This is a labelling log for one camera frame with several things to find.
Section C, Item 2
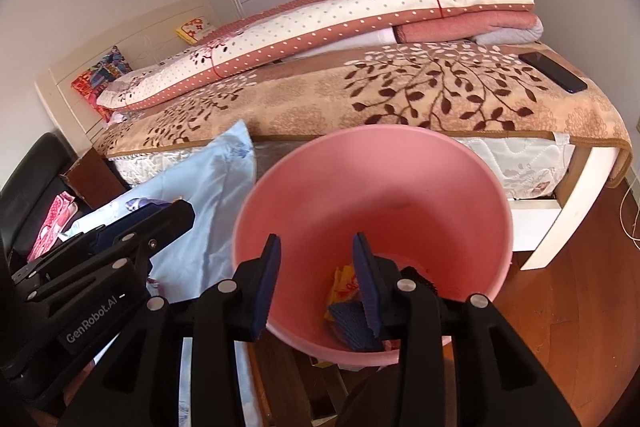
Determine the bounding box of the white charging cable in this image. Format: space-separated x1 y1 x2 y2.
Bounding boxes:
617 187 640 253

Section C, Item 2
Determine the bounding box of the brown wooden table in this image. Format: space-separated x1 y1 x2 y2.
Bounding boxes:
247 332 351 427

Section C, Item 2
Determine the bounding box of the pink folded towel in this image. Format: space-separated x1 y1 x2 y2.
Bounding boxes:
27 192 78 263

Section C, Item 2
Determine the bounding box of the polka-dot tree-print quilt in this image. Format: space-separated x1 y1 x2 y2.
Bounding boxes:
97 0 543 112

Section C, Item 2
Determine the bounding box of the yellow floral pillow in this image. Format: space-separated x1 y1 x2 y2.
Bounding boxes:
175 18 217 45

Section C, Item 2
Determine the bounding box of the black smartphone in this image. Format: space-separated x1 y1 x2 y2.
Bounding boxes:
517 51 589 94

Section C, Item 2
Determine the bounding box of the dark wooden nightstand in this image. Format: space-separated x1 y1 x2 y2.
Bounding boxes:
60 147 131 210

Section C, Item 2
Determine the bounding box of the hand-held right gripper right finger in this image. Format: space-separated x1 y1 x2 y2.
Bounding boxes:
351 232 583 427

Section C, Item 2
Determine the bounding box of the bed with brown leaf blanket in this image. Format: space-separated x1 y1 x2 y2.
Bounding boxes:
35 0 626 272

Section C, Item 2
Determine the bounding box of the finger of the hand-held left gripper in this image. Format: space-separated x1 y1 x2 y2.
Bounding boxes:
30 199 196 303
12 202 168 288

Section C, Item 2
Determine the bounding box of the pink plastic bin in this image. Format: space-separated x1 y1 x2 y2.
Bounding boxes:
232 125 513 368

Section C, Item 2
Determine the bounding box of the colourful patterned pillow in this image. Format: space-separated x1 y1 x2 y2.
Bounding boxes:
71 46 133 122

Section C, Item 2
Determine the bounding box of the black leather armchair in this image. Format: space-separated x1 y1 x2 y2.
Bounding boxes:
0 132 93 268

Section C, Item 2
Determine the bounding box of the blue foam fruit net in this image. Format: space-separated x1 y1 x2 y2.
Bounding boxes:
327 302 386 353

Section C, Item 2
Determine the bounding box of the yellow snack wrapper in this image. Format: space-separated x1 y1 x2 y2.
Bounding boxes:
325 264 358 323

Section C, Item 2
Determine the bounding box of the light blue floral cloth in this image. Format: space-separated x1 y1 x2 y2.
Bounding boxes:
60 119 263 427

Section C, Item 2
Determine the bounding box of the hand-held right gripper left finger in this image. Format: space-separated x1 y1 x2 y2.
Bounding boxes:
57 233 282 427

